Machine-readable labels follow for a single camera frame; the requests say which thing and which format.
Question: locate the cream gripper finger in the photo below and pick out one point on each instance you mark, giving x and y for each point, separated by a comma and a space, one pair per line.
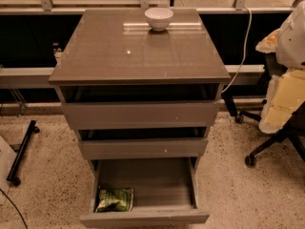
285, 94
268, 43

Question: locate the green jalapeno chip bag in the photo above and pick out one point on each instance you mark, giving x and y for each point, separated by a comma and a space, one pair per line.
115, 200

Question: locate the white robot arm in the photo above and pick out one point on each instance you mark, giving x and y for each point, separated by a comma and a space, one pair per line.
290, 48

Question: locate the grey drawer cabinet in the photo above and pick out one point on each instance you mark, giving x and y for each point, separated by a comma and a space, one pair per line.
114, 56

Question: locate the top grey drawer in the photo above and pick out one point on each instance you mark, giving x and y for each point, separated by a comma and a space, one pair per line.
98, 116

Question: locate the grey drawer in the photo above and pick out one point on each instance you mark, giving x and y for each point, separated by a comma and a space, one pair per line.
143, 148
164, 193
98, 116

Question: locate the middle grey drawer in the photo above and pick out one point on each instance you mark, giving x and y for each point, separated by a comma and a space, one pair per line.
143, 148

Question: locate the bottom grey drawer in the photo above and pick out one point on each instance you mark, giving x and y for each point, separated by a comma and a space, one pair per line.
164, 193

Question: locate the black office chair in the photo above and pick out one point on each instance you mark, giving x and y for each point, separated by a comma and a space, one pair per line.
292, 129

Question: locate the white ceramic bowl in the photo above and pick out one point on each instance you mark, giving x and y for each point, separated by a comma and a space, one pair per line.
159, 18

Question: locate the white panel at left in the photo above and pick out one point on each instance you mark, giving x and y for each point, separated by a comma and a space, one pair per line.
7, 157

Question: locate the black wheeled stand leg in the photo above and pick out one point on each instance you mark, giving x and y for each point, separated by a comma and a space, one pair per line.
12, 176

